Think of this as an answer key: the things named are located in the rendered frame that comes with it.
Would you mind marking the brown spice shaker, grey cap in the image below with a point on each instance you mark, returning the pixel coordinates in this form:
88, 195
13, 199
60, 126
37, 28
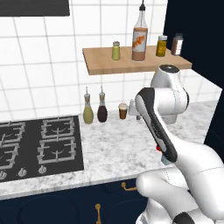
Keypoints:
177, 45

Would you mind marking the yellow oil bottle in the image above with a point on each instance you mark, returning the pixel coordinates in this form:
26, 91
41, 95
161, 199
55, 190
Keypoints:
88, 113

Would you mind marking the dark brown condiment bottle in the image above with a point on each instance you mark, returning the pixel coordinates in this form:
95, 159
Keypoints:
102, 112

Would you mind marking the tall orange sauce bottle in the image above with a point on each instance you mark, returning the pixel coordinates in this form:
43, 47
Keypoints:
139, 40

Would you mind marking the yellow-green shaker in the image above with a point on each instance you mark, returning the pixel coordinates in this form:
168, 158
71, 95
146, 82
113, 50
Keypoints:
116, 52

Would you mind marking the wooden wall shelf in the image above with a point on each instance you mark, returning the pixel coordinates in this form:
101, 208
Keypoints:
102, 62

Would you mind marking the silver hob knob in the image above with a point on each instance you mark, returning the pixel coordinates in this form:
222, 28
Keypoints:
42, 169
2, 175
22, 172

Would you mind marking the navy tall cabinet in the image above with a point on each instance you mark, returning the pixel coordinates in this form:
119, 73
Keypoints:
198, 35

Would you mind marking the black gas hob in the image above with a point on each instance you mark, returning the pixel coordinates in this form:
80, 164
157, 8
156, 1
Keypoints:
32, 145

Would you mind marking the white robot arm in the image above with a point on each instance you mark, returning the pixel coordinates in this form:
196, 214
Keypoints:
201, 175

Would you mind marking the navy base cabinet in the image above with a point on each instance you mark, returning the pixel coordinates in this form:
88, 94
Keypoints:
58, 207

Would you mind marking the black range hood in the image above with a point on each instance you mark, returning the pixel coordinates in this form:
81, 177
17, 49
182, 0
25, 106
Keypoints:
33, 7

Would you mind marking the yellow spice jar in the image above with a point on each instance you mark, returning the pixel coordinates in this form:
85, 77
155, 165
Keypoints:
161, 46

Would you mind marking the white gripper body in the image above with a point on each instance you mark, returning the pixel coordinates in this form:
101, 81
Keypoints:
133, 108

